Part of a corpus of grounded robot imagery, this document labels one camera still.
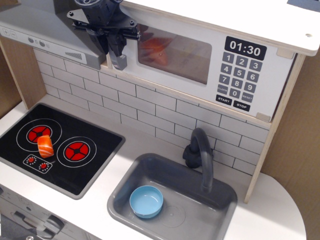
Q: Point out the white wooden microwave cabinet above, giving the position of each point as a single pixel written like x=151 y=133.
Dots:
x=239 y=141

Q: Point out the white toy microwave door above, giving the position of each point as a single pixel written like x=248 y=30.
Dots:
x=218 y=67

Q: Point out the orange toy carrot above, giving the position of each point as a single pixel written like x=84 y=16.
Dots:
x=153 y=51

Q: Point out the dark grey faucet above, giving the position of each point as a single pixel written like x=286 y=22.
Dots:
x=199 y=154

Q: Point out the grey range hood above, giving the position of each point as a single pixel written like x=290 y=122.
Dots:
x=43 y=24

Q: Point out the grey oven front handle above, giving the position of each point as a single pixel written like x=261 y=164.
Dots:
x=44 y=229

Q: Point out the light blue bowl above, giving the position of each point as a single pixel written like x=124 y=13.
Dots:
x=146 y=201

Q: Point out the salmon sushi toy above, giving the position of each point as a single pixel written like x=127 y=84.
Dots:
x=45 y=146

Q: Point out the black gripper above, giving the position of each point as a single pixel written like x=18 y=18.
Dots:
x=104 y=18

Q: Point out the grey sink basin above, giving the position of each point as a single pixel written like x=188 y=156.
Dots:
x=187 y=213

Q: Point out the black toy stove top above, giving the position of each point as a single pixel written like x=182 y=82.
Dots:
x=81 y=150

